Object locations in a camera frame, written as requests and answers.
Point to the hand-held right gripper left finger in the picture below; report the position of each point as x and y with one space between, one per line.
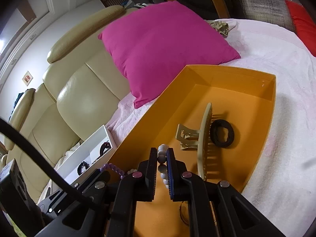
148 177

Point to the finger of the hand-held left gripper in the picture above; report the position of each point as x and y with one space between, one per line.
96 176

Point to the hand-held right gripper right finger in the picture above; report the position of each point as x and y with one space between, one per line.
171 177

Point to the beige hair claw clip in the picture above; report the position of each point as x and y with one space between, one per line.
203 140

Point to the orange box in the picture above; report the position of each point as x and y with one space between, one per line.
234 98

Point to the black scrunchie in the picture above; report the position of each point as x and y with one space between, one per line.
82 167

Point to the white box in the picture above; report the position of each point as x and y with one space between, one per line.
74 163

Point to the beige leather sofa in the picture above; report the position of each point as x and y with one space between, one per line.
81 91

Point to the dark clothing on sofa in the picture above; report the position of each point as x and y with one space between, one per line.
21 98

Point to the pink cushion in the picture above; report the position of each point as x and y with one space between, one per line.
160 49

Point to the camouflage cloth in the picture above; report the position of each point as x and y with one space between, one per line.
218 28

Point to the striped cloth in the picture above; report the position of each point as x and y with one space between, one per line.
138 5

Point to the silver insulation mat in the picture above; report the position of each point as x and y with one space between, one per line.
259 2

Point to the red cushion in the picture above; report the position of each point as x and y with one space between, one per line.
303 22

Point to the small wall picture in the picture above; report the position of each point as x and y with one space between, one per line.
27 77

